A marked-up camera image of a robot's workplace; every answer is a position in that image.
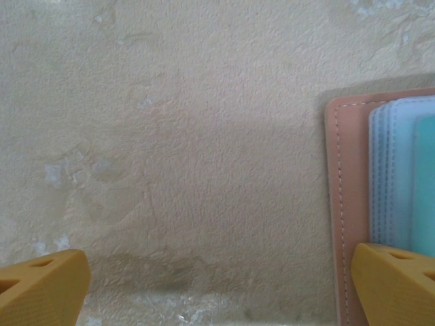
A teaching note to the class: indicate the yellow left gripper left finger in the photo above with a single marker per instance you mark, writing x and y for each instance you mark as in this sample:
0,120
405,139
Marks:
34,292

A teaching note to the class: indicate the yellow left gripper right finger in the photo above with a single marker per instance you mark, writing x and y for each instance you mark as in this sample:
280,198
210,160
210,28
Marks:
397,292

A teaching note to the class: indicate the teal credit card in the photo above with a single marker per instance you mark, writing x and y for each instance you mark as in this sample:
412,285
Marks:
425,186

